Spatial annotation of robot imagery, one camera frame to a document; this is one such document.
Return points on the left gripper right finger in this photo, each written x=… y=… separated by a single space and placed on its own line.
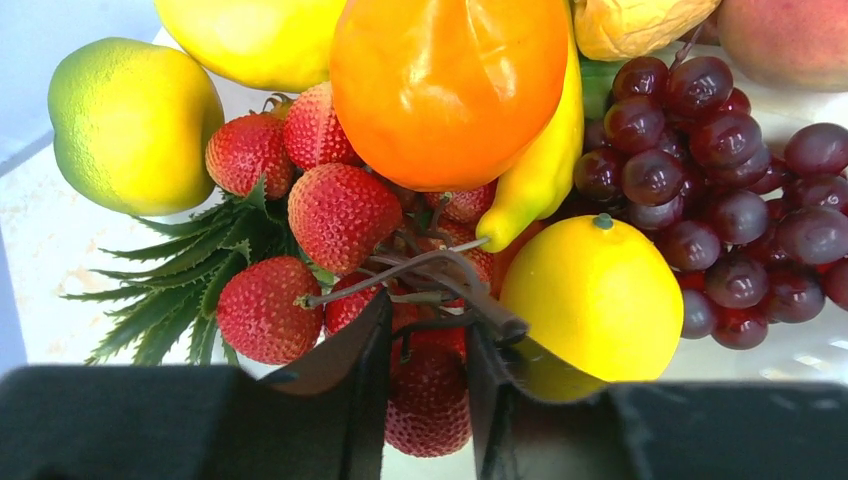
x=537 y=417

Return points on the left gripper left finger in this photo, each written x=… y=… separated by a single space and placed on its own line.
x=321 y=417

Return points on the orange persimmon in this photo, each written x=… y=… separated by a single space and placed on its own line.
x=443 y=95

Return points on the yellow lemon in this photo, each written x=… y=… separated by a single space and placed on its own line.
x=602 y=306

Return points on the green pineapple crown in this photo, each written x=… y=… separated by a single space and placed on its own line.
x=199 y=257

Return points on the white plastic fruit basket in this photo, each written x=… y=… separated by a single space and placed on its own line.
x=51 y=237

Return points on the purple grape bunch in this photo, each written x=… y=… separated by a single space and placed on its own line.
x=754 y=237

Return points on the green yellow mango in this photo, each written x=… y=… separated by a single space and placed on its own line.
x=131 y=123

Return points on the yellow wrinkled fruit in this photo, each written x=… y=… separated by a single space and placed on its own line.
x=613 y=30

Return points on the peach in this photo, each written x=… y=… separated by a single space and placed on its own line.
x=796 y=44

